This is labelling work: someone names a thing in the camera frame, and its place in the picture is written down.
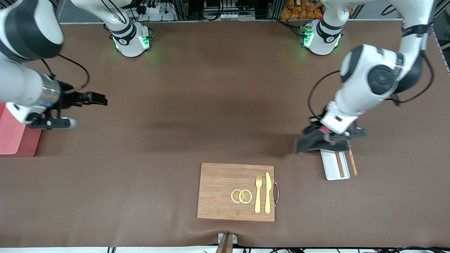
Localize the white rectangular tray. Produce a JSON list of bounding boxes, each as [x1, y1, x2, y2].
[[321, 149, 351, 181]]

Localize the brown wooden chopstick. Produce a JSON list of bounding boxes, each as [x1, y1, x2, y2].
[[335, 151, 345, 178], [347, 147, 358, 176]]

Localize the metal table edge bracket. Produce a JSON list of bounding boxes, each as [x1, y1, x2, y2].
[[215, 233, 238, 253]]

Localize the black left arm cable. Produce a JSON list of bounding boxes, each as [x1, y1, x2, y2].
[[308, 53, 435, 120]]

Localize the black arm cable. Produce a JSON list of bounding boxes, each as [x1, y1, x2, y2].
[[40, 53, 90, 93], [308, 53, 435, 120]]

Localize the white power strip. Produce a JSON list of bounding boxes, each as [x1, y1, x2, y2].
[[135, 0, 176, 21]]

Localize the pink plastic bin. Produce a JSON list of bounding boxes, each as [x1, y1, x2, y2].
[[0, 103, 43, 157]]

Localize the dark grey pink-lined cloth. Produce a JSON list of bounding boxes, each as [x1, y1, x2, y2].
[[294, 125, 350, 155]]

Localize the wooden cutting board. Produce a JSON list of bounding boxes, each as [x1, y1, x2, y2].
[[197, 163, 280, 222]]

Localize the yellow knife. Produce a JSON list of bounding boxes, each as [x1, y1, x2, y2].
[[264, 172, 272, 214]]

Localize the orange packaged goods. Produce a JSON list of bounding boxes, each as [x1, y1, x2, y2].
[[280, 0, 326, 20]]

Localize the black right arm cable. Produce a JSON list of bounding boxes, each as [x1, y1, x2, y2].
[[40, 53, 90, 93]]

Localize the yellow fork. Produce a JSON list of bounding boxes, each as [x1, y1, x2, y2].
[[255, 175, 263, 214]]

